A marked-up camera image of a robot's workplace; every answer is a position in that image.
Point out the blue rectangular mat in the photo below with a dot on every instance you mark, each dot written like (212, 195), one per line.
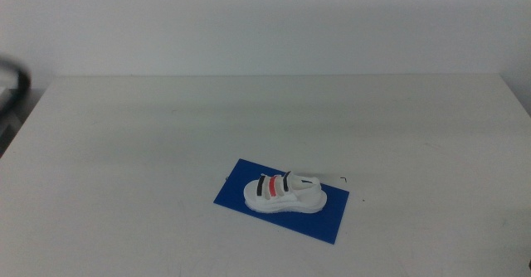
(232, 190)

